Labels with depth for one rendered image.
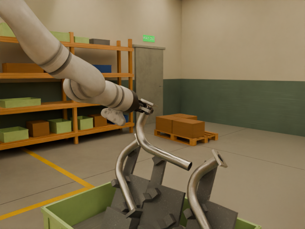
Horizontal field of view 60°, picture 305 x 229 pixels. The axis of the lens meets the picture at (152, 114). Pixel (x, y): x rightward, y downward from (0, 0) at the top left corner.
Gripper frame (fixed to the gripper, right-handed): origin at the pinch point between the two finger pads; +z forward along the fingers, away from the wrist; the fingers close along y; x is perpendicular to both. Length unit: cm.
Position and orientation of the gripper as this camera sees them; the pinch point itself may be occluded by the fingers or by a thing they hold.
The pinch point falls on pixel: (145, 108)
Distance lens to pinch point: 93.4
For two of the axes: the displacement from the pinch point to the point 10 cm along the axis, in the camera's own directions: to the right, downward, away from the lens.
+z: 4.7, 1.7, 8.6
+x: -4.2, 9.1, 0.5
